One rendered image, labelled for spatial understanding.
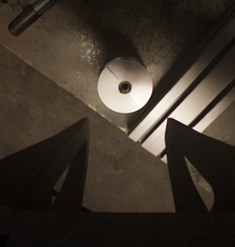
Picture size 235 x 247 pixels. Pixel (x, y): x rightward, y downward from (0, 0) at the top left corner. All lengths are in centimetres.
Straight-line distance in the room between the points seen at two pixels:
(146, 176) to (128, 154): 21
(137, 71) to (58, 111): 107
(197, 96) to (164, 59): 5
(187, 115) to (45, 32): 17
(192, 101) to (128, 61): 8
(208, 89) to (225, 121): 7
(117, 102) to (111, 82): 2
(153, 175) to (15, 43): 127
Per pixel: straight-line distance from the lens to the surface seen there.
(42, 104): 127
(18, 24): 25
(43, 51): 25
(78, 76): 25
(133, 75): 20
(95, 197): 156
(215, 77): 23
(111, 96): 20
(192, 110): 23
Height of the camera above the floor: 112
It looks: 65 degrees down
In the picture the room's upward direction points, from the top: 178 degrees counter-clockwise
